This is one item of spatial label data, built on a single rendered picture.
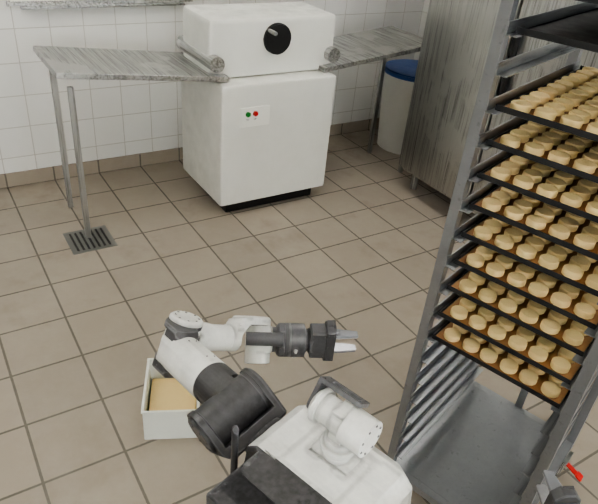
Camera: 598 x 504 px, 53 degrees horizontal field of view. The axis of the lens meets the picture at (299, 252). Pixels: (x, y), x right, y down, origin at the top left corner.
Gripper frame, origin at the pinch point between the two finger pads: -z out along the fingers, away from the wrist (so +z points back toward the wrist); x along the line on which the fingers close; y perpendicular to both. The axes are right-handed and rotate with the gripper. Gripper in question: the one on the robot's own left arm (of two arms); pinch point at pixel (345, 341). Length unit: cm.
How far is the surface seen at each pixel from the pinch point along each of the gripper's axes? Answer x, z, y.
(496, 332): -2.2, -44.9, 8.0
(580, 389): -3, -60, -13
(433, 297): 1.7, -28.3, 18.3
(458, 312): -2.3, -36.3, 16.7
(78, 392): -91, 94, 67
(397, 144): -82, -97, 338
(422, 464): -75, -41, 20
